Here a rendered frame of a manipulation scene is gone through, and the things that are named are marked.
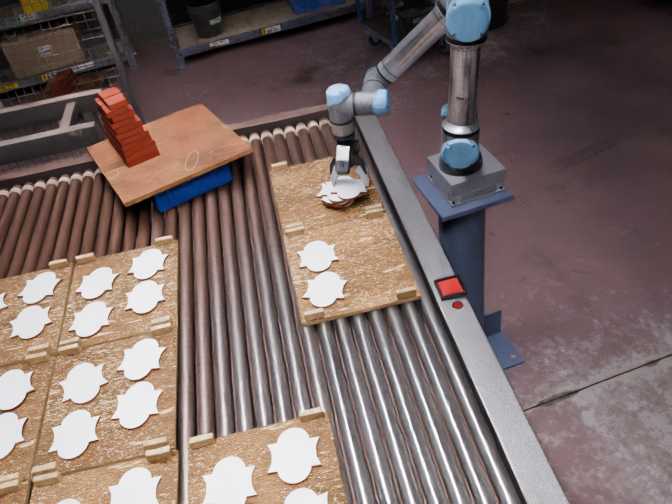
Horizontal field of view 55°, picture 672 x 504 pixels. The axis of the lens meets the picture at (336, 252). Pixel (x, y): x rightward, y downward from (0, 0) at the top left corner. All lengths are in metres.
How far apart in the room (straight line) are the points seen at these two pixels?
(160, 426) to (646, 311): 2.22
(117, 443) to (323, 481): 0.54
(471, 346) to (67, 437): 1.06
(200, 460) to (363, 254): 0.79
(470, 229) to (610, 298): 1.04
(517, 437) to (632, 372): 1.42
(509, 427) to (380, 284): 0.57
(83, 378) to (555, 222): 2.53
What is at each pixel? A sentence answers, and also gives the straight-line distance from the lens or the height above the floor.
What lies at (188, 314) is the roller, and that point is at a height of 0.92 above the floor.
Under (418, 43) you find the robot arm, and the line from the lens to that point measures 2.06.
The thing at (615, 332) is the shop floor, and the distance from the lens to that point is 3.09.
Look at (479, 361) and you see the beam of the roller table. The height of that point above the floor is 0.91.
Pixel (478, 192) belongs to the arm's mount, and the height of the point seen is 0.90.
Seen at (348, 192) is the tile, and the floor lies 1.00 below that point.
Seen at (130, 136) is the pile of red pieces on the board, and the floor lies 1.15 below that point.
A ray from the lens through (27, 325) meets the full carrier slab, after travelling 2.19.
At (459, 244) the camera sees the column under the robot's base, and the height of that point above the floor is 0.67.
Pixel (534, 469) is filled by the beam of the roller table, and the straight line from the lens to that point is 1.56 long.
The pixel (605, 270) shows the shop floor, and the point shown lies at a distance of 3.37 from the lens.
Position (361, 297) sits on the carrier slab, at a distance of 1.88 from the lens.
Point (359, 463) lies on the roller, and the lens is 1.57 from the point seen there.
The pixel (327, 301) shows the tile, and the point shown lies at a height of 0.95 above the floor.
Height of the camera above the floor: 2.25
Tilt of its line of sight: 40 degrees down
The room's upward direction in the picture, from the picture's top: 10 degrees counter-clockwise
